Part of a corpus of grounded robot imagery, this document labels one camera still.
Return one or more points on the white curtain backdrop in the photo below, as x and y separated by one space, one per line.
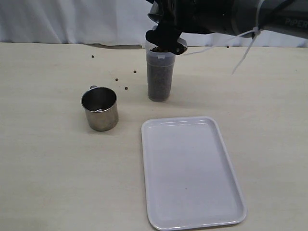
106 22

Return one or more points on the white plastic tray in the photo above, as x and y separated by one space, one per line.
190 182

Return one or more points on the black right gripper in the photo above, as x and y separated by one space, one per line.
189 16

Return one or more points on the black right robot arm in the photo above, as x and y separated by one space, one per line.
243 18

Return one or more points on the translucent plastic tall container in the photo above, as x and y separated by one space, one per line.
160 65

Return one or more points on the steel mug with kibble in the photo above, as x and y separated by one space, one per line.
161 12

